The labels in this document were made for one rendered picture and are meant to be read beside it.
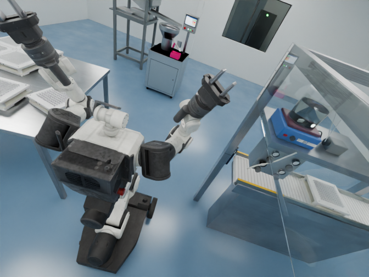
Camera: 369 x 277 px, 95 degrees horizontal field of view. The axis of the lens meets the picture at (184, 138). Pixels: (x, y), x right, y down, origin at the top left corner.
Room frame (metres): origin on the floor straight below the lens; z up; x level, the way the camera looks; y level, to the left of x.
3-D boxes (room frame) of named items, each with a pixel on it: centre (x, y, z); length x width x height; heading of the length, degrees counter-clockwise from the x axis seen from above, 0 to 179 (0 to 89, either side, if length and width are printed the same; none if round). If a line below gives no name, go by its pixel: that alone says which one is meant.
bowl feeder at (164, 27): (3.29, 0.86, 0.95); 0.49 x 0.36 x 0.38; 90
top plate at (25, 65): (1.13, 1.54, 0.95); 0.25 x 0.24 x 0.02; 3
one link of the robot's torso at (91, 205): (0.38, 0.29, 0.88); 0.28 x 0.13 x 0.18; 5
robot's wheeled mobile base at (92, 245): (0.49, 0.30, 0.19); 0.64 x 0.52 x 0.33; 5
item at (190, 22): (3.38, 0.60, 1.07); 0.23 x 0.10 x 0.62; 90
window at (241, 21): (5.78, -0.62, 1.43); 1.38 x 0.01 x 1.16; 90
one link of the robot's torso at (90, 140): (0.41, 0.29, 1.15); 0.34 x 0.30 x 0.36; 95
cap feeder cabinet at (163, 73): (3.24, 0.81, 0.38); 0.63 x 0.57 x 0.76; 90
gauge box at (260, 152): (0.79, -0.53, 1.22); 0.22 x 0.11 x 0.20; 91
